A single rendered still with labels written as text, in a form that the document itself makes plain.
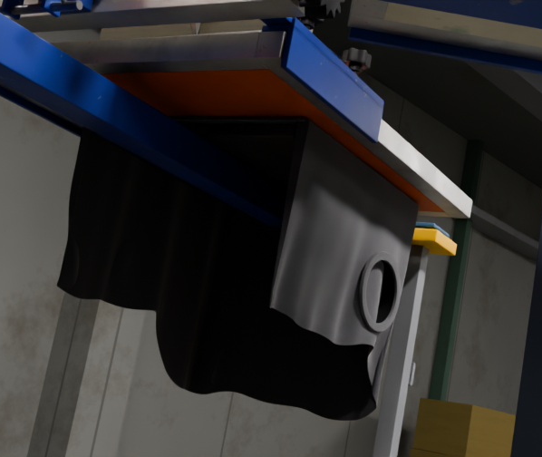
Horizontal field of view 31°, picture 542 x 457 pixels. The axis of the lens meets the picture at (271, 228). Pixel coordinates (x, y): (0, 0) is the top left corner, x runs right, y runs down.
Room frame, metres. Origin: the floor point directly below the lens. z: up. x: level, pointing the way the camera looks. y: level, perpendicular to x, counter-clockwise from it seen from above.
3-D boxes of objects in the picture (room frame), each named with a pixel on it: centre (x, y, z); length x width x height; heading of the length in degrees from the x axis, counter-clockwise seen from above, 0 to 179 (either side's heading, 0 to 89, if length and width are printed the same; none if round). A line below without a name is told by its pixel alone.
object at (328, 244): (1.65, -0.11, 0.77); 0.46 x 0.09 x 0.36; 148
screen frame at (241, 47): (1.69, 0.07, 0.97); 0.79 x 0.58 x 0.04; 148
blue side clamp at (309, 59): (1.34, -0.04, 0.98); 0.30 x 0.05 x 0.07; 148
